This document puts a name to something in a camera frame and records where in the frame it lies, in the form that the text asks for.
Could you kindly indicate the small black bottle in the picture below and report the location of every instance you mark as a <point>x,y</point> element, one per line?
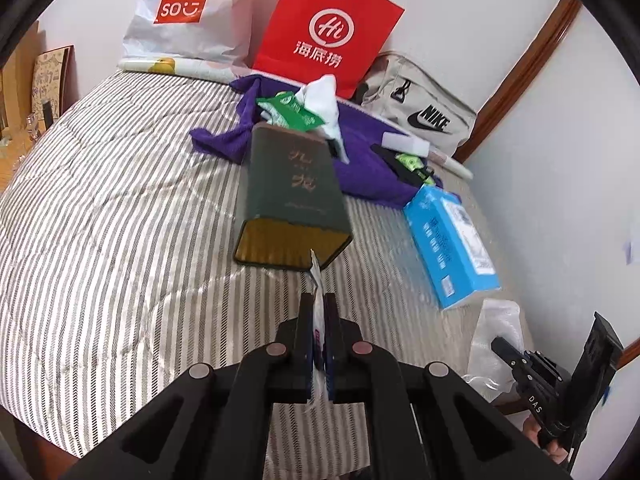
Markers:
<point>47,110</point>

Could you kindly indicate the blue tissue pack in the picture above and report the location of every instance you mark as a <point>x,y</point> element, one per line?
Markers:
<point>450,250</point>

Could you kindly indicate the white plastic shopping bag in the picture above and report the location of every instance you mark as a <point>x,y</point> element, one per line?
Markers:
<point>225,20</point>

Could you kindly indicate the white cloth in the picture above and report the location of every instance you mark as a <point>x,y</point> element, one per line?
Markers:
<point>325,100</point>

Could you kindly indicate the purple towel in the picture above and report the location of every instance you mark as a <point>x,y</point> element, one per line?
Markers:
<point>365,180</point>

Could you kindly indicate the beige waist bag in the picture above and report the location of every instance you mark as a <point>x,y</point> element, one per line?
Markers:
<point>430,95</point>

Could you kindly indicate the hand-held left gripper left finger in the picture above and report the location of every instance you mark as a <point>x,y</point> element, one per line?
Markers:
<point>306,330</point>

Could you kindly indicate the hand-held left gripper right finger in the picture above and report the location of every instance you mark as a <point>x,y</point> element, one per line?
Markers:
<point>330,330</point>

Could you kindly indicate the light wooden headboard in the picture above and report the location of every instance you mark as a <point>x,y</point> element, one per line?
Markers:
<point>25,70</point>

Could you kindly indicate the dark green tin box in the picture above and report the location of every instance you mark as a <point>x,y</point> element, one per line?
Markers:
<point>290,180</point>

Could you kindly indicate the small glass bottle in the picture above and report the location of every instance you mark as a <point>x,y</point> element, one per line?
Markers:
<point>31,127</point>

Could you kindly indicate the green snack packet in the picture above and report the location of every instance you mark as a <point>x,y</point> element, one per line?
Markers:
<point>290,110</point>

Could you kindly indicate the red paper bag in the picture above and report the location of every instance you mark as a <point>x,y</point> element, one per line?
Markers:
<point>300,10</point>

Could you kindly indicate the person's right hand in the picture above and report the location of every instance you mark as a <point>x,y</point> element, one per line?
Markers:
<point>537,425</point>

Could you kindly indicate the brown wooden door frame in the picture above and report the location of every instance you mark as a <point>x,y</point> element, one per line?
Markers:
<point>530,55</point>

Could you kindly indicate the rolled paper poster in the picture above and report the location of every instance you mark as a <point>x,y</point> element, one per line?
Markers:
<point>190,67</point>

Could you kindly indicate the clear plastic bag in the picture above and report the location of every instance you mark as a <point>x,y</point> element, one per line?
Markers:
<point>492,320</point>

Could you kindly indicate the light wooden nightstand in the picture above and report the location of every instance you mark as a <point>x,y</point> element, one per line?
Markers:
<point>12,165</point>

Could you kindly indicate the small white printed sachet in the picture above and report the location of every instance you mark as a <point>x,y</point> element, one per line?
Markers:
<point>316,280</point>

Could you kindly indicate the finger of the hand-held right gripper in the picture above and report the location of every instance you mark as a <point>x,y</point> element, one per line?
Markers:
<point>507,352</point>

